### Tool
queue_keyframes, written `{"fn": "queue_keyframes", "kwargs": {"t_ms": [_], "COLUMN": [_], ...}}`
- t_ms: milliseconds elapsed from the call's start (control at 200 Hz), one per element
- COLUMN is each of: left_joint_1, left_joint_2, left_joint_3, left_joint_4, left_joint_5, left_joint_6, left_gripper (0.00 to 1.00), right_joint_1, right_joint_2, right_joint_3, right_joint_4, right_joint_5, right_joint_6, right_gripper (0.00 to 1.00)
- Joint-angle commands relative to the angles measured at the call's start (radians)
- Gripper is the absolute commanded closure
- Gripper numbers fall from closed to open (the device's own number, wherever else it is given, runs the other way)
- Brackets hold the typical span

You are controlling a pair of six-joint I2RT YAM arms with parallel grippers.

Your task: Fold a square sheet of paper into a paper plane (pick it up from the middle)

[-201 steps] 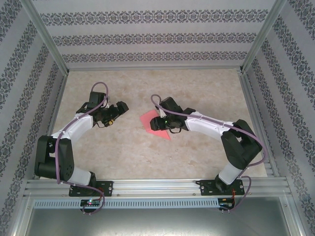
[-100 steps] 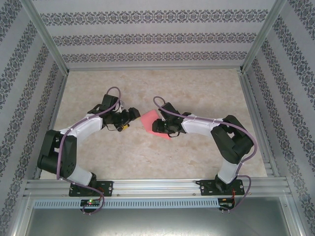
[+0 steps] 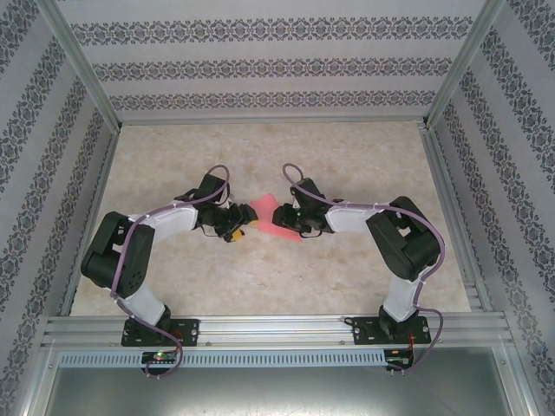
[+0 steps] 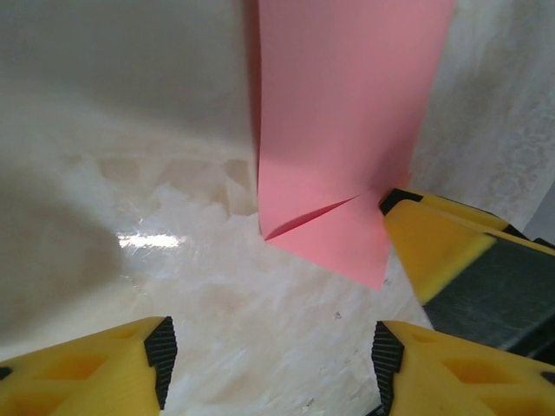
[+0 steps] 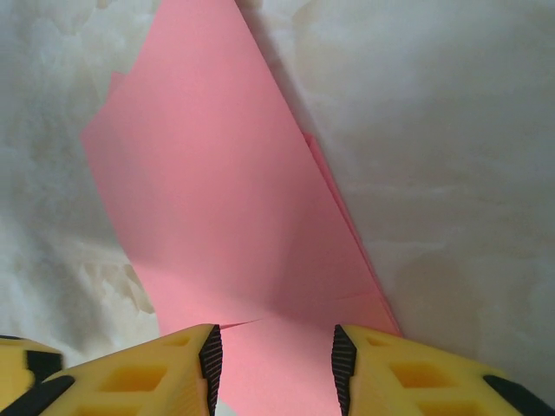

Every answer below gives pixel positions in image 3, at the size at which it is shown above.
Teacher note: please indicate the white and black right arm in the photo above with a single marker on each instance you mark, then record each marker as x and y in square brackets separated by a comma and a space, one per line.
[351, 219]

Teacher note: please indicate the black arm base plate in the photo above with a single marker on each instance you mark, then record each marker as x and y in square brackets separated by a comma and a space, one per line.
[188, 331]
[364, 333]

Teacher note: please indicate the aluminium mounting rail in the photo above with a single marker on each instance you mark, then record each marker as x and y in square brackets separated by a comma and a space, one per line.
[277, 329]

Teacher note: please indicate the aluminium cross rail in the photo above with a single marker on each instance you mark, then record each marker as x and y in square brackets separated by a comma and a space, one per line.
[273, 121]

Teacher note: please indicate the pink paper sheet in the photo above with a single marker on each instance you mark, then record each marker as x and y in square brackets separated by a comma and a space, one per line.
[266, 216]

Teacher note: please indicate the small green circuit board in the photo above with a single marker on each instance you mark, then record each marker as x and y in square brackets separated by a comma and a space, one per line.
[158, 356]
[399, 362]

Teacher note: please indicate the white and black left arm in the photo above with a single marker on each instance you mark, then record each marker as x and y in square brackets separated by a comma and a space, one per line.
[173, 219]

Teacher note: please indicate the aluminium frame post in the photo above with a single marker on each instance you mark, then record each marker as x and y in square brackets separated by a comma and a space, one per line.
[80, 60]
[465, 60]

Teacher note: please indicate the grey sheet metal panel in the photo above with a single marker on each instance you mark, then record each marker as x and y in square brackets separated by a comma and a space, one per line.
[277, 394]

